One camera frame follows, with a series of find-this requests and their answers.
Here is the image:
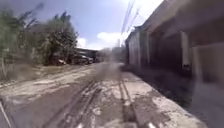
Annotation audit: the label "rusty brown vehicle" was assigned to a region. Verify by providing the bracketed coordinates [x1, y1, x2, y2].
[48, 54, 68, 67]

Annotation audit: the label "dry grass verge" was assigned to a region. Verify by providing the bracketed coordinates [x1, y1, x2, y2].
[0, 63, 88, 88]

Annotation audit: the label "parked dark vehicle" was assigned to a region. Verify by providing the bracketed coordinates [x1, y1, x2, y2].
[70, 54, 94, 66]

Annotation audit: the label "long grey building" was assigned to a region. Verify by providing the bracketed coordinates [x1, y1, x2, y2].
[125, 0, 224, 128]

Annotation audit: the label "row of trees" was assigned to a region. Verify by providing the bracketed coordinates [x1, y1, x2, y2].
[0, 3, 80, 80]

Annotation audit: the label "grey cracked concrete road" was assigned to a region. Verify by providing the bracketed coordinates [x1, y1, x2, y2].
[0, 61, 209, 128]

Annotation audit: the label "low dark building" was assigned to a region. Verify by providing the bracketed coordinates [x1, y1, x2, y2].
[75, 47, 101, 64]

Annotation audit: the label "overhead wires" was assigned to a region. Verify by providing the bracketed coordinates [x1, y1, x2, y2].
[118, 0, 141, 48]

